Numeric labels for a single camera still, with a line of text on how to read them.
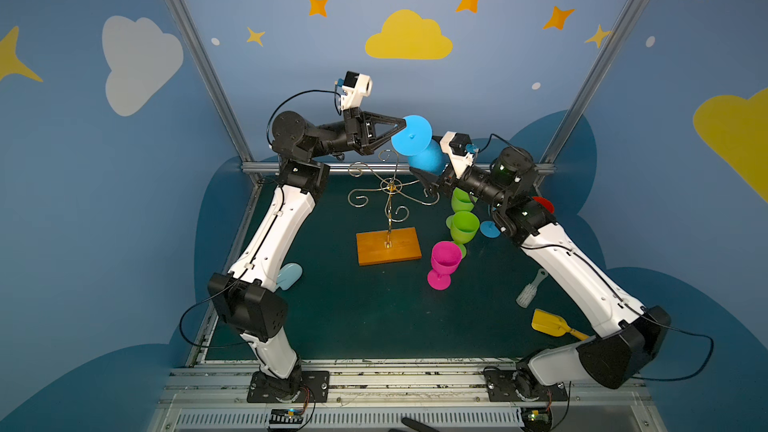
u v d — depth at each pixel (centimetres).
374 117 52
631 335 40
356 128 49
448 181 57
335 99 56
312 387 77
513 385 74
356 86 53
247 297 43
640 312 41
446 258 90
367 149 54
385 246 101
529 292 90
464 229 88
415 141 52
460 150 51
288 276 93
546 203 95
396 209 70
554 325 83
